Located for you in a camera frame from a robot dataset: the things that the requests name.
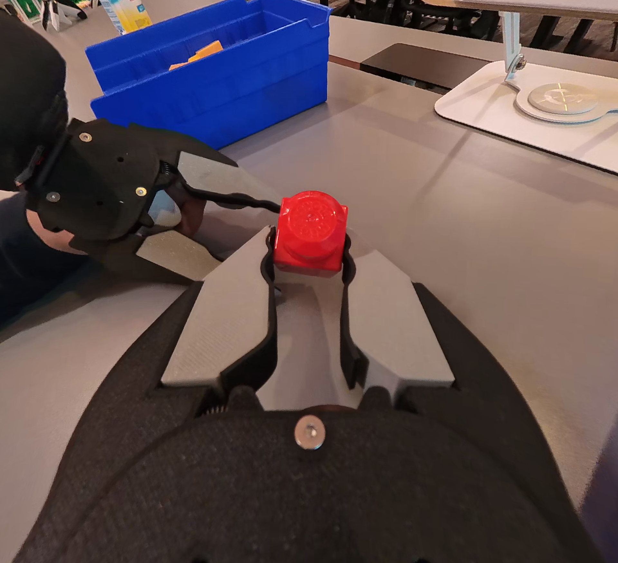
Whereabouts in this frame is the person's left forearm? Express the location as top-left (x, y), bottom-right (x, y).
top-left (0, 191), bottom-right (97, 327)

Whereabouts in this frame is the small green sign stand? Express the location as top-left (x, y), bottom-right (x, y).
top-left (2, 0), bottom-right (89, 33)

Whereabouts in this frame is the red single-stud block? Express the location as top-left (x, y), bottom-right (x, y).
top-left (274, 190), bottom-right (349, 279)

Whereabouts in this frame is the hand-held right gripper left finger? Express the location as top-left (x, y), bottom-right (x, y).
top-left (161, 226), bottom-right (280, 400)

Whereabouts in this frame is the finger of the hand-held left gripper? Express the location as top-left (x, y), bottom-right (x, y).
top-left (175, 149), bottom-right (284, 216)
top-left (134, 229), bottom-right (224, 284)

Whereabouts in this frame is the blue plastic bin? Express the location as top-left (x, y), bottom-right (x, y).
top-left (85, 0), bottom-right (334, 151)

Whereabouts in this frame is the white document stand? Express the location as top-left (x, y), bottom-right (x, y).
top-left (434, 0), bottom-right (618, 174)

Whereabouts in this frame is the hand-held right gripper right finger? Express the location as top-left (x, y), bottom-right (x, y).
top-left (339, 234), bottom-right (455, 407)

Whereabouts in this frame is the person's left hand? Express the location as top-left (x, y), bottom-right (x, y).
top-left (179, 197), bottom-right (207, 238)

